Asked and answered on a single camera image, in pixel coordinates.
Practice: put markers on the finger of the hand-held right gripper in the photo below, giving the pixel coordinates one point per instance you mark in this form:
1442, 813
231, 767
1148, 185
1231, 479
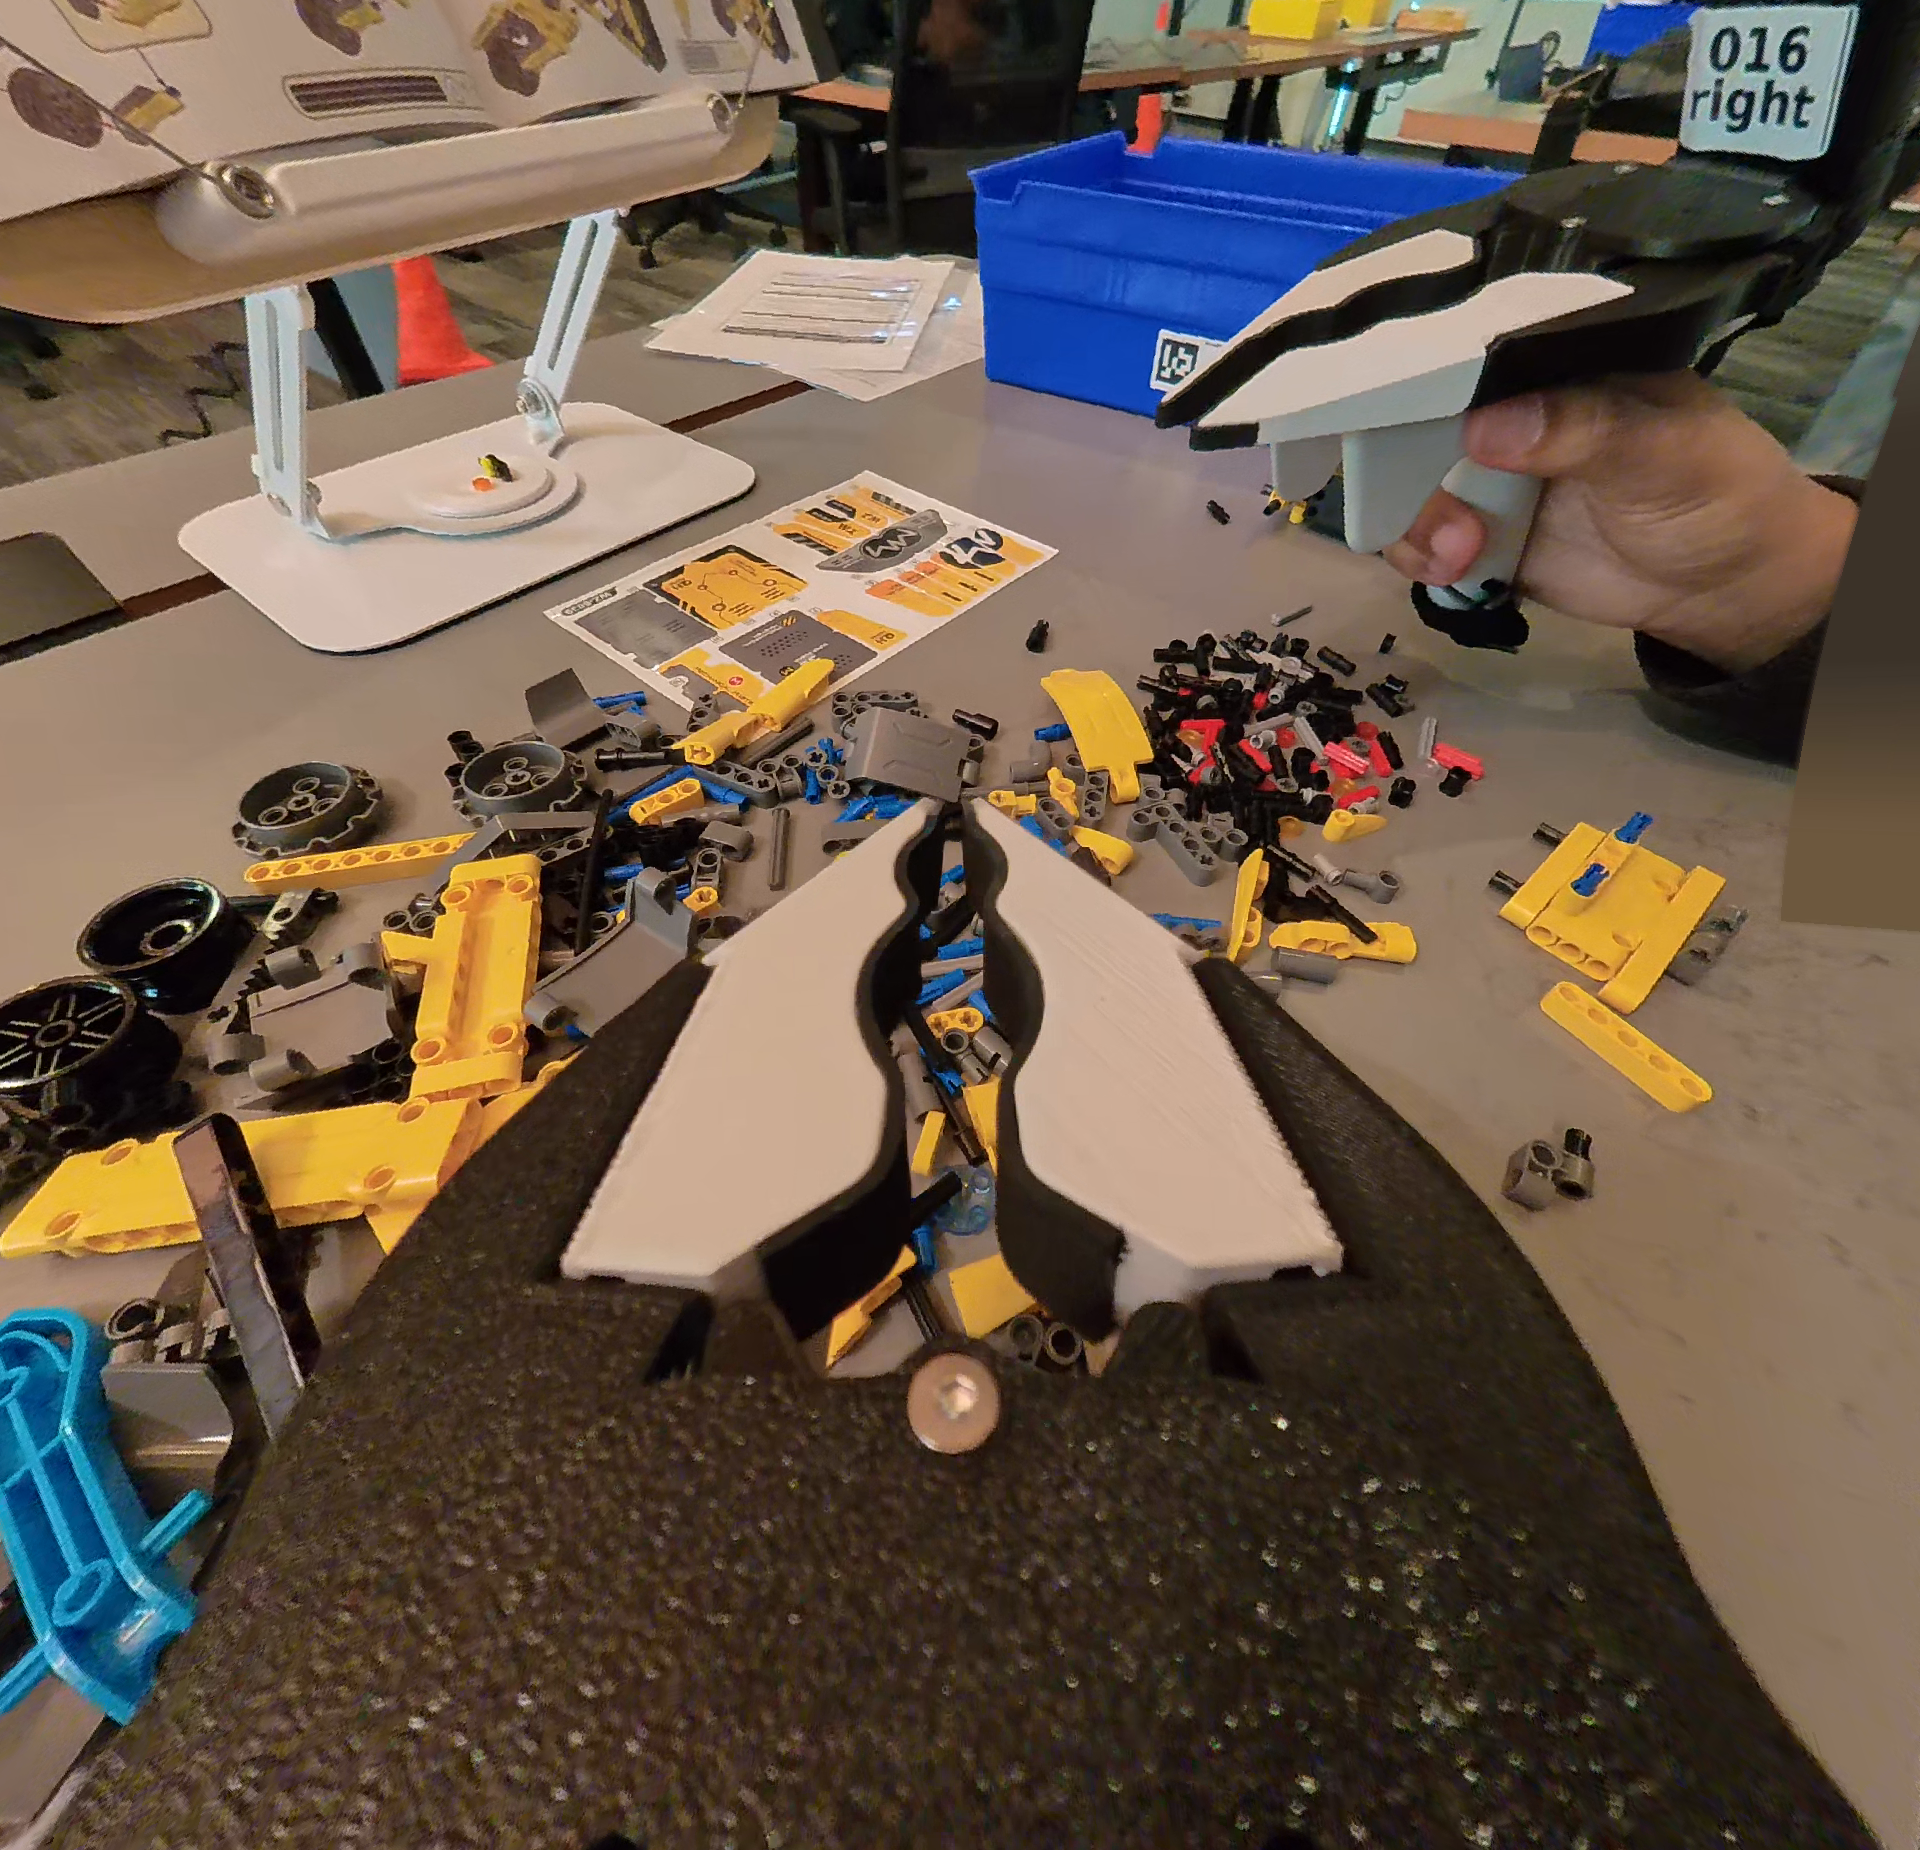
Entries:
1400, 373
1347, 289

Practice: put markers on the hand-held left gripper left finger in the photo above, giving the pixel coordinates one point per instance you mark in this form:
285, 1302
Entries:
721, 1133

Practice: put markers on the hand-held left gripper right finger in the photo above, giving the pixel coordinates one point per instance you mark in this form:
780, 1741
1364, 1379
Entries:
1166, 1111

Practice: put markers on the grey connector piece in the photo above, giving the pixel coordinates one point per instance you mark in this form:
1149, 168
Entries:
1533, 1173

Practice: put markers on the person's right hand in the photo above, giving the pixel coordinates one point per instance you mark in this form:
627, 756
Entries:
1650, 513

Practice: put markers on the yellow black brick assembly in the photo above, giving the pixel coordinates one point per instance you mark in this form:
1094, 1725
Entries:
1282, 501

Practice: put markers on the wooden background desk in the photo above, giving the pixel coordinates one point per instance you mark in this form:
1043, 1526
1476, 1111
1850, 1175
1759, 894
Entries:
1274, 62

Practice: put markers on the blue storage bin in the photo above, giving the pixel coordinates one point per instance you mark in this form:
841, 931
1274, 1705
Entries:
1079, 271

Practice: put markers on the yellow box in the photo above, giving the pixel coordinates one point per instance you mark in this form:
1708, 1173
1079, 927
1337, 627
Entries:
1306, 11

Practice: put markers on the pile of toy building pieces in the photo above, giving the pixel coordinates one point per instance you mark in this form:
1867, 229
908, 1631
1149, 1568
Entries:
465, 963

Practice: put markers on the pile of red black pins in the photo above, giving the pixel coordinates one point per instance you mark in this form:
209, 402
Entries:
1274, 750

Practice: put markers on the yellow curved panel piece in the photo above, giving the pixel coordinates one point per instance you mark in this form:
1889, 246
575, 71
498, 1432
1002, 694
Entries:
1107, 721

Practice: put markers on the grey toy wheel hub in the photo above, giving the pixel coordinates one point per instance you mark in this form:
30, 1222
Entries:
306, 813
520, 777

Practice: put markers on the grey panel piece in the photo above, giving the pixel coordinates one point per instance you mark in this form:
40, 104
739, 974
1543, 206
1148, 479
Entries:
913, 750

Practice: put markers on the yellow beam piece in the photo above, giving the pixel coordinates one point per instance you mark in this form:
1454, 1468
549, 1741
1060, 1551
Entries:
1632, 1046

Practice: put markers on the black office chair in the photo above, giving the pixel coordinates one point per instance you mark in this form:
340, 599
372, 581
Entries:
881, 149

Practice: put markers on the yellow brick assembly blue pins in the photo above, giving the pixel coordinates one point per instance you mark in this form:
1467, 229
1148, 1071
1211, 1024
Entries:
1632, 894

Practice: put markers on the yellow grey sticker sheet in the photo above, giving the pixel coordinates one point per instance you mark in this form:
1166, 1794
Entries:
721, 607

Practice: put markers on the clear plastic bags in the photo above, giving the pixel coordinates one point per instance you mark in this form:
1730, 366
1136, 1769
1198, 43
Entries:
822, 311

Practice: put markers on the black toy wheel rim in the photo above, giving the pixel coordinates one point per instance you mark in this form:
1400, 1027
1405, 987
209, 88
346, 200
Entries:
161, 941

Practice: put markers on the black spoked toy wheel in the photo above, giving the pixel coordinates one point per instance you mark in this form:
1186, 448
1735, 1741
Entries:
81, 1046

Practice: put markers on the white book stand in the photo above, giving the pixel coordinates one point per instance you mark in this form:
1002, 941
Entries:
601, 456

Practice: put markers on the blue plastic frame piece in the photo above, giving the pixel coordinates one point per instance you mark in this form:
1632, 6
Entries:
81, 1514

